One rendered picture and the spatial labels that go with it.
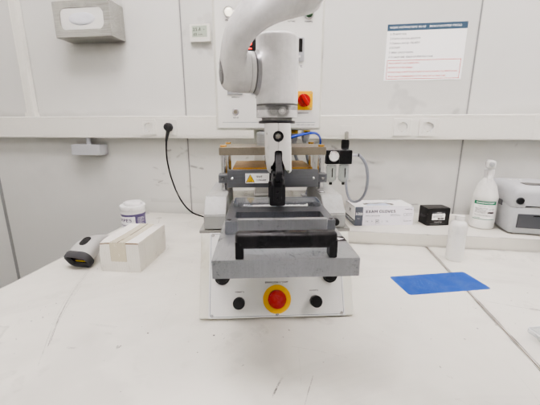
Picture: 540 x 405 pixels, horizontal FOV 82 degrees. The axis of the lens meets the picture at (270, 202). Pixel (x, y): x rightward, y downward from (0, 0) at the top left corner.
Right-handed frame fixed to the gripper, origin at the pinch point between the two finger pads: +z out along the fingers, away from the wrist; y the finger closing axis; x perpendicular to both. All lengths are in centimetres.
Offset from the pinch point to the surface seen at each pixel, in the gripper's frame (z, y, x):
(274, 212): 2.3, -6.4, 0.8
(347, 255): 4.6, -23.1, -9.2
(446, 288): 27, 5, -45
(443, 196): 15, 63, -77
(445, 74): -35, 64, -72
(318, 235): 1.1, -23.8, -4.5
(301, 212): 2.4, -6.5, -4.6
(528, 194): 8, 32, -87
